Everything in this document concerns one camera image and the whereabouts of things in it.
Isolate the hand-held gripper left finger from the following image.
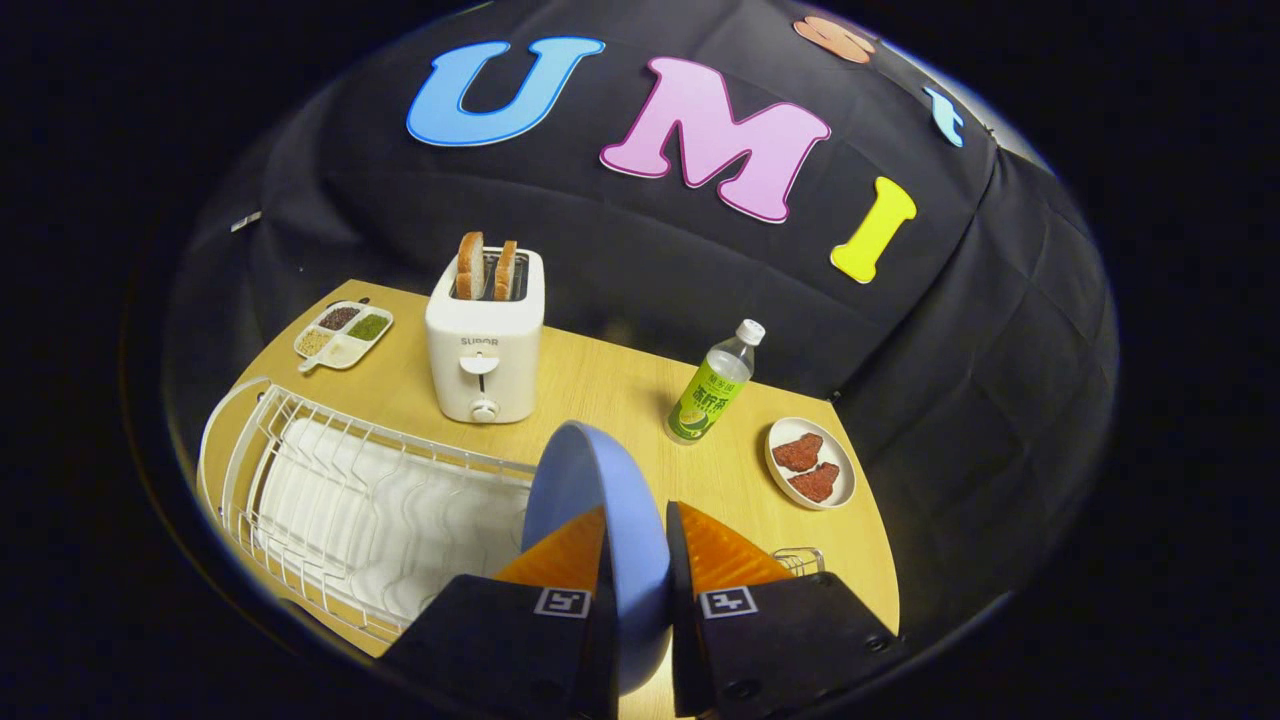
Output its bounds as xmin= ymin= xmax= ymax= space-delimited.
xmin=380 ymin=505 xmax=621 ymax=720

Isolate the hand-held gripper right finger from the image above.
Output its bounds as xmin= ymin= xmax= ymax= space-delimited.
xmin=666 ymin=500 xmax=906 ymax=719

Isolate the blue plate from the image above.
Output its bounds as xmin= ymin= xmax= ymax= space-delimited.
xmin=522 ymin=421 xmax=673 ymax=696

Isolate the white wire dish rack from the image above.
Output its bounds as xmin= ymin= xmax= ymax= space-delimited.
xmin=197 ymin=376 xmax=536 ymax=646

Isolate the small white dish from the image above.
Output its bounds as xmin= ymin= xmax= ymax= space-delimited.
xmin=765 ymin=417 xmax=857 ymax=511

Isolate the white divided seasoning dish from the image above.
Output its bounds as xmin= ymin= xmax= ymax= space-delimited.
xmin=293 ymin=300 xmax=394 ymax=374

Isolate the red meat piece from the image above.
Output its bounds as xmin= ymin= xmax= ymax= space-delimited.
xmin=788 ymin=462 xmax=841 ymax=504
xmin=772 ymin=433 xmax=824 ymax=473

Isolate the green label drink bottle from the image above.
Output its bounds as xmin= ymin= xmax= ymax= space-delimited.
xmin=665 ymin=319 xmax=767 ymax=445

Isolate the white toaster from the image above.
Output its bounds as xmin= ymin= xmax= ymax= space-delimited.
xmin=425 ymin=247 xmax=546 ymax=425

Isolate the black backdrop cloth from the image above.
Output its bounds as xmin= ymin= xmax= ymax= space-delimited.
xmin=165 ymin=0 xmax=1119 ymax=641

